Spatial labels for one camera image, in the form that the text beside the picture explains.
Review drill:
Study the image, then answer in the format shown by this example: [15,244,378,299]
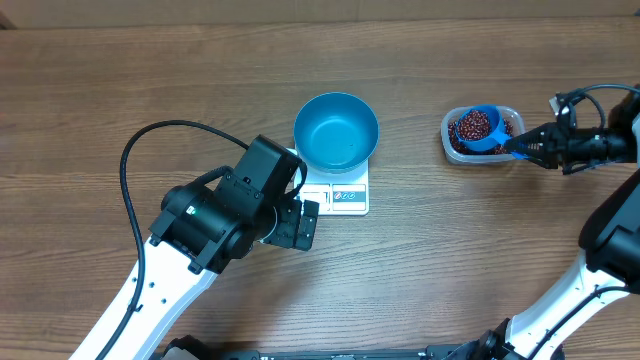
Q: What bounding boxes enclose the blue plastic measuring scoop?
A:
[455,105,514,152]

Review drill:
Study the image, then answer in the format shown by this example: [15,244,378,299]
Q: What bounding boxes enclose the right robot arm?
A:
[449,86,639,360]

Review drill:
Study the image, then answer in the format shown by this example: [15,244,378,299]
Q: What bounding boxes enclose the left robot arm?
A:
[72,136,318,359]

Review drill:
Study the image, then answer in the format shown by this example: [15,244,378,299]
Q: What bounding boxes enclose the red beans in scoop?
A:
[456,110,492,141]

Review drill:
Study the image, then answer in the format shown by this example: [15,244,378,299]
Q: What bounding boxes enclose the blue metal bowl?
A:
[293,92,380,173]

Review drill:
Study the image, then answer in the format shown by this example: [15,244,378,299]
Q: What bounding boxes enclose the red adzuki beans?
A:
[447,122,507,155]

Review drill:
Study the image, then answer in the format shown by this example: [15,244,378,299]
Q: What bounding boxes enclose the clear plastic food container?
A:
[440,105,526,165]

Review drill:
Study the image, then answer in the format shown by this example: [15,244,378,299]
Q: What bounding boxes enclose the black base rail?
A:
[159,334,566,360]

